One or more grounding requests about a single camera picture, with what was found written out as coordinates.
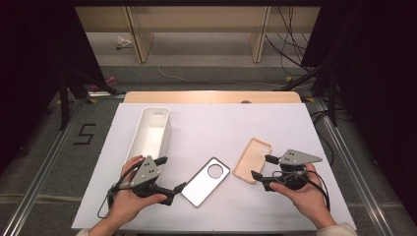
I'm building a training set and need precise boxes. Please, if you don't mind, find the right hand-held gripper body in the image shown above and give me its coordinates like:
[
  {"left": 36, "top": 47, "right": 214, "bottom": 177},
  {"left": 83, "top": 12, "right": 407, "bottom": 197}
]
[{"left": 277, "top": 148, "right": 324, "bottom": 192}]

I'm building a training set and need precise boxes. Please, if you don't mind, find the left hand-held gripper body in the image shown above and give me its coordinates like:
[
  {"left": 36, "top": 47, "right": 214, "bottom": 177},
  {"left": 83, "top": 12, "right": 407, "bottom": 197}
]
[{"left": 130, "top": 154, "right": 165, "bottom": 199}]

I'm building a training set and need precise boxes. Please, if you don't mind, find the beige phone case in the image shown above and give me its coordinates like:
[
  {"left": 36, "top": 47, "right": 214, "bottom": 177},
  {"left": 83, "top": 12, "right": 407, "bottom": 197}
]
[{"left": 233, "top": 138, "right": 273, "bottom": 186}]

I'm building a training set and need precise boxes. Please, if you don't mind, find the white storage box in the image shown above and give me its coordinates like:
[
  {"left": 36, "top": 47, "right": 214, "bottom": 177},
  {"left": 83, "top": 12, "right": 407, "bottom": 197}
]
[{"left": 125, "top": 106, "right": 172, "bottom": 165}]

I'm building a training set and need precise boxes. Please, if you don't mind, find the clear grey phone case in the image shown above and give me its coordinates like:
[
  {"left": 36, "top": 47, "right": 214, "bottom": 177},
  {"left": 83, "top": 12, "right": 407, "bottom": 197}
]
[{"left": 180, "top": 156, "right": 231, "bottom": 208}]

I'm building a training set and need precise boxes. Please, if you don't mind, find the person's left hand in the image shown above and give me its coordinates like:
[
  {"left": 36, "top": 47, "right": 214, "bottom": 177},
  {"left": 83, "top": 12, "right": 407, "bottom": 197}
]
[{"left": 105, "top": 154, "right": 168, "bottom": 228}]

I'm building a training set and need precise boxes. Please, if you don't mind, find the person's right hand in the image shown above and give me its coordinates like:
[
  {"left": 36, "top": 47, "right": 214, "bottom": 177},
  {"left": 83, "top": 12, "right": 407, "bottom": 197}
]
[{"left": 268, "top": 162, "right": 337, "bottom": 229}]

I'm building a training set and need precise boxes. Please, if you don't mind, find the wooden table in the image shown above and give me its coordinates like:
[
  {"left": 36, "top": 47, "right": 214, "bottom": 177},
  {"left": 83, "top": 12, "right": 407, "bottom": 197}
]
[{"left": 123, "top": 90, "right": 303, "bottom": 105}]

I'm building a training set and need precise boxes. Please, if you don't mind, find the black metal stand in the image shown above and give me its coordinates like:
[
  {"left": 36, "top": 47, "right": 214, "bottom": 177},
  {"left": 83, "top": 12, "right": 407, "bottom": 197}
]
[
  {"left": 274, "top": 63, "right": 340, "bottom": 128},
  {"left": 57, "top": 70, "right": 126, "bottom": 132}
]

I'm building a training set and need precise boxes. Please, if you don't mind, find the pink small object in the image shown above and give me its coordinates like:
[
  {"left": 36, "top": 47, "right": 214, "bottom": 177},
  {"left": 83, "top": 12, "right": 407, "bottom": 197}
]
[{"left": 103, "top": 75, "right": 120, "bottom": 88}]

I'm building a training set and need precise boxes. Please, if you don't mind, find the black curtain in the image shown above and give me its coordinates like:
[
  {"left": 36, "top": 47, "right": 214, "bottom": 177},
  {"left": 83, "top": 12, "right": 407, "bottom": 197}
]
[
  {"left": 0, "top": 0, "right": 110, "bottom": 171},
  {"left": 300, "top": 0, "right": 417, "bottom": 227}
]

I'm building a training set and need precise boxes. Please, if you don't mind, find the crumpled white paper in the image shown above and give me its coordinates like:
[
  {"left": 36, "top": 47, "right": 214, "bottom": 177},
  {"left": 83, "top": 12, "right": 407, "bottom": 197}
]
[{"left": 115, "top": 35, "right": 134, "bottom": 50}]

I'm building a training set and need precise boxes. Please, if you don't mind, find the beige desk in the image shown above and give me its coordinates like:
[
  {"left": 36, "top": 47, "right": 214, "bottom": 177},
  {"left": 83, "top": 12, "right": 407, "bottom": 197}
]
[{"left": 75, "top": 5, "right": 322, "bottom": 64}]

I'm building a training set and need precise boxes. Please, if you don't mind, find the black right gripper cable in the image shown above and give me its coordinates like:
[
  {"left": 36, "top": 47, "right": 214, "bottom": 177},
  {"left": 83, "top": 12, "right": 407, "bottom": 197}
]
[{"left": 270, "top": 168, "right": 331, "bottom": 211}]

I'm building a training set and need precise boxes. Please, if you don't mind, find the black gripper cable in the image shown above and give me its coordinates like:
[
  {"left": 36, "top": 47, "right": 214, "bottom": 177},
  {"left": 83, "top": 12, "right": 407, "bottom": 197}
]
[
  {"left": 96, "top": 159, "right": 146, "bottom": 220},
  {"left": 270, "top": 168, "right": 331, "bottom": 211}
]

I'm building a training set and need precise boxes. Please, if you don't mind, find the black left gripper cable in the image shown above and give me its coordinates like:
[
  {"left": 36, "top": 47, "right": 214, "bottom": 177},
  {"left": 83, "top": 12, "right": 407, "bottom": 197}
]
[{"left": 96, "top": 159, "right": 146, "bottom": 220}]

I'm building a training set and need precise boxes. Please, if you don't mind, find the aluminium floor rail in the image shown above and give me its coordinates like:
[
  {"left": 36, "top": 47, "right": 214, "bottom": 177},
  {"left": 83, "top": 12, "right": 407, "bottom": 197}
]
[
  {"left": 313, "top": 97, "right": 396, "bottom": 236},
  {"left": 0, "top": 97, "right": 87, "bottom": 236}
]

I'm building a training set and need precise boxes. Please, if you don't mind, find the bundle of black cables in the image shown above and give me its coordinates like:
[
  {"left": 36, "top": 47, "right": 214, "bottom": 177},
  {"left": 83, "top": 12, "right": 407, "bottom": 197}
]
[{"left": 264, "top": 5, "right": 317, "bottom": 77}]

